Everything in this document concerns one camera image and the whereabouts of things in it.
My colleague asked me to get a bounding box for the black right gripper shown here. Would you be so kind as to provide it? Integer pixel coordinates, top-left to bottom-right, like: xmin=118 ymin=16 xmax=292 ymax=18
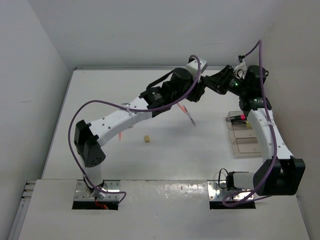
xmin=203 ymin=65 xmax=248 ymax=97

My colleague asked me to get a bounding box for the yellow black highlighter marker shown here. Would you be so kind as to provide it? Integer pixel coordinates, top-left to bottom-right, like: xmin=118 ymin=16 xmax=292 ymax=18
xmin=231 ymin=120 xmax=250 ymax=126

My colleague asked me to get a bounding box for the tan eraser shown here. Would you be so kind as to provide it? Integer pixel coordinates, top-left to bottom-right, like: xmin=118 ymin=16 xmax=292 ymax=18
xmin=144 ymin=135 xmax=150 ymax=143

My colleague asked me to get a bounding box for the pink black highlighter marker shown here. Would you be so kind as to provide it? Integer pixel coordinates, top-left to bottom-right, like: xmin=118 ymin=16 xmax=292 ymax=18
xmin=229 ymin=114 xmax=246 ymax=121

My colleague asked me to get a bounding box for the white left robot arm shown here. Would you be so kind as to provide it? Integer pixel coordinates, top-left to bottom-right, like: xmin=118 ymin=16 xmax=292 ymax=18
xmin=69 ymin=66 xmax=205 ymax=194

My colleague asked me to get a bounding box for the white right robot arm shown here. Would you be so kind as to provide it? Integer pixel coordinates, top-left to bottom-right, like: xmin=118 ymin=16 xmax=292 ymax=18
xmin=203 ymin=65 xmax=306 ymax=196

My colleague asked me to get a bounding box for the orange double-ended pen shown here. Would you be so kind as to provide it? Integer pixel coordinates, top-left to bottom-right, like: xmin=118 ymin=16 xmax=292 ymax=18
xmin=177 ymin=103 xmax=188 ymax=114

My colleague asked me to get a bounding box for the purple double-ended pen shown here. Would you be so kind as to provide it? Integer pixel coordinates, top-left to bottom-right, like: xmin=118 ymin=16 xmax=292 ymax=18
xmin=186 ymin=111 xmax=196 ymax=127

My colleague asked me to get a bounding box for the clear plastic organizer tray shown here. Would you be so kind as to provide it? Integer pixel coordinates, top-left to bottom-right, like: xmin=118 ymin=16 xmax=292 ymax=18
xmin=225 ymin=111 xmax=262 ymax=159

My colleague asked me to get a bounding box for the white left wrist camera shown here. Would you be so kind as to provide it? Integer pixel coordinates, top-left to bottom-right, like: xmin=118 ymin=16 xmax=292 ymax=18
xmin=185 ymin=58 xmax=208 ymax=77

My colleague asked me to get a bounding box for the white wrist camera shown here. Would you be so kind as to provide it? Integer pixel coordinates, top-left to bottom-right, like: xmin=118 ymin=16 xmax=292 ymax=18
xmin=185 ymin=58 xmax=208 ymax=77
xmin=234 ymin=55 xmax=247 ymax=74

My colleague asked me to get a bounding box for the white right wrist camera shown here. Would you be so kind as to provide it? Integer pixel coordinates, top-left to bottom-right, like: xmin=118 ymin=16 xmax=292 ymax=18
xmin=234 ymin=55 xmax=247 ymax=74

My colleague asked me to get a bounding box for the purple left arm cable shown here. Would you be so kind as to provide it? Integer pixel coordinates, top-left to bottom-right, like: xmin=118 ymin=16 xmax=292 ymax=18
xmin=68 ymin=54 xmax=203 ymax=204

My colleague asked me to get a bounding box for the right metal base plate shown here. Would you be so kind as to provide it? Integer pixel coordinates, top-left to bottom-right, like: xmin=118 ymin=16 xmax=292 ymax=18
xmin=207 ymin=180 xmax=251 ymax=202

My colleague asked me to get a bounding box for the metal base plate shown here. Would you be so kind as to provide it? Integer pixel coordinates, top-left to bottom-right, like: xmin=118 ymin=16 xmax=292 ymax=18
xmin=207 ymin=180 xmax=251 ymax=202
xmin=73 ymin=180 xmax=120 ymax=202

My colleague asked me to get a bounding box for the aluminium frame rail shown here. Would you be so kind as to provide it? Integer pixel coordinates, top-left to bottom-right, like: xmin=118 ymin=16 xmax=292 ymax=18
xmin=74 ymin=65 xmax=251 ymax=71

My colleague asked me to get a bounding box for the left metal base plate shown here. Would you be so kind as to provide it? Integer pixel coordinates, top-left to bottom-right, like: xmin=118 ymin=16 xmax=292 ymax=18
xmin=73 ymin=180 xmax=120 ymax=202

